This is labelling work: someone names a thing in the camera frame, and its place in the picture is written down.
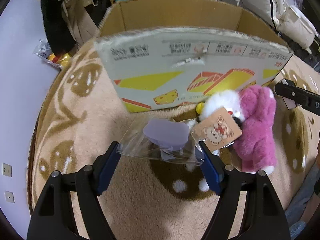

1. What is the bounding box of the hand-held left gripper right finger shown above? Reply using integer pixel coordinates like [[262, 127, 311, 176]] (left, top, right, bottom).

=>
[[199, 141, 292, 240]]

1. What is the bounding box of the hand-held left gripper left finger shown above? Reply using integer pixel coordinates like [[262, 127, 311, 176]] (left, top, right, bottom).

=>
[[27, 141, 123, 240]]

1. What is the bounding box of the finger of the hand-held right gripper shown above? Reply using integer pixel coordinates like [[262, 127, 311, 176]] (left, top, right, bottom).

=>
[[274, 79, 312, 110]]

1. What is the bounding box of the pink plush toy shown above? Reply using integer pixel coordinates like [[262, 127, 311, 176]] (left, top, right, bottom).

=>
[[232, 85, 278, 173]]

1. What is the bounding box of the purple toy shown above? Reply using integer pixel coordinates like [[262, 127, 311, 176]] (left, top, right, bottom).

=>
[[116, 117, 210, 171]]

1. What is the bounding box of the printed cardboard box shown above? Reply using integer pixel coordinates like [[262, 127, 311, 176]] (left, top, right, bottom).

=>
[[94, 0, 294, 113]]

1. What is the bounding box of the brown bear hang tag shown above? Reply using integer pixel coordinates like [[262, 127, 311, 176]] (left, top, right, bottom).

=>
[[194, 107, 242, 153]]

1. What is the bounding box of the white duvet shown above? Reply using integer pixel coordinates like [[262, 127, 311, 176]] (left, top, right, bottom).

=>
[[275, 5, 316, 50]]

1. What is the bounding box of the white plush toy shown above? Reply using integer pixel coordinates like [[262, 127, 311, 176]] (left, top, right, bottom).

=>
[[199, 90, 247, 126]]

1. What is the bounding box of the person's blue jeans leg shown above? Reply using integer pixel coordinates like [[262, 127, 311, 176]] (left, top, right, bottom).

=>
[[285, 170, 320, 240]]

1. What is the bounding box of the plastic bag with yellow contents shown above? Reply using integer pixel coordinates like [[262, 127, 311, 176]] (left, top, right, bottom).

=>
[[32, 39, 75, 70]]

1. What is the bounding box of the black coat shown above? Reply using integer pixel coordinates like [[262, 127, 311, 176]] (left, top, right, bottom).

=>
[[41, 0, 77, 56]]

